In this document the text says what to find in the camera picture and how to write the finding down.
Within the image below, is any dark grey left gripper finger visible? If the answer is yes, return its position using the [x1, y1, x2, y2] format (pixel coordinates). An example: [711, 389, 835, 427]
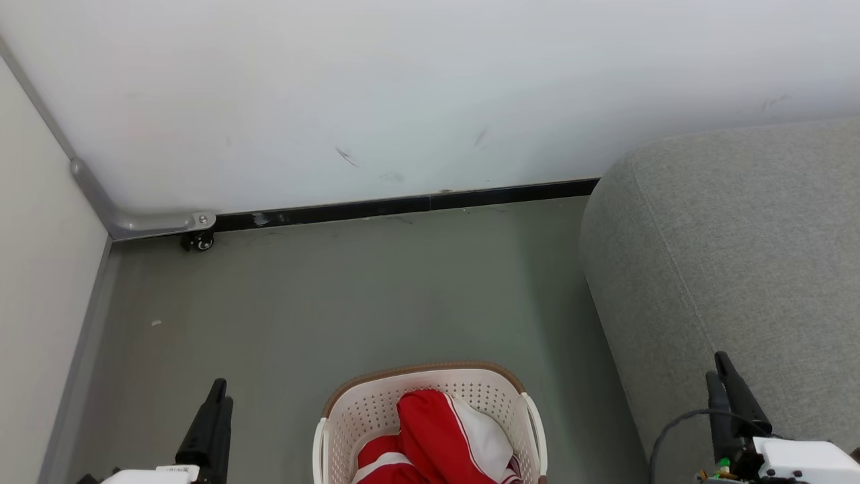
[176, 378, 228, 467]
[200, 397, 234, 484]

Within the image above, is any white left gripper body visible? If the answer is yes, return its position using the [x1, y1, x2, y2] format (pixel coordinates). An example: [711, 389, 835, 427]
[101, 464, 202, 484]

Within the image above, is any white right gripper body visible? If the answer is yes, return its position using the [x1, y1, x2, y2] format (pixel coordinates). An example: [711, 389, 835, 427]
[699, 437, 860, 484]

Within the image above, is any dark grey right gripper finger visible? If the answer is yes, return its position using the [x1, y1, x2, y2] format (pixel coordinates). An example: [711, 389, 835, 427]
[715, 351, 773, 440]
[705, 372, 740, 464]

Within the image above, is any red and white garment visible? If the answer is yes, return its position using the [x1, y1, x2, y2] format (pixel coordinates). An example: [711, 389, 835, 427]
[353, 389, 523, 484]

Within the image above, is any grey upholstered seat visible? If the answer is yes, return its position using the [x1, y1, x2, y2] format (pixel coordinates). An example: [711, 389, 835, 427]
[579, 118, 860, 484]

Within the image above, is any white perforated laundry basket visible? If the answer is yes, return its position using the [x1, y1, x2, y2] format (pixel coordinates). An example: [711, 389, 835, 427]
[312, 362, 548, 484]

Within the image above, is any black baseboard strip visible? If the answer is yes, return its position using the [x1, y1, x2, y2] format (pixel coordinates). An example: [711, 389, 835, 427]
[214, 177, 600, 233]

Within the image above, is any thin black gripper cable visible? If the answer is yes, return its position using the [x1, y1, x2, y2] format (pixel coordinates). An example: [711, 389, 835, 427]
[648, 408, 773, 484]

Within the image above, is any grey metal partition frame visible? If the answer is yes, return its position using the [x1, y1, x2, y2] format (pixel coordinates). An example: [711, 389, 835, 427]
[0, 37, 123, 484]

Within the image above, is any grey metal corner bracket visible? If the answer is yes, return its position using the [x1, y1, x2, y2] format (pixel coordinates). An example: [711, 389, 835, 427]
[71, 158, 217, 241]

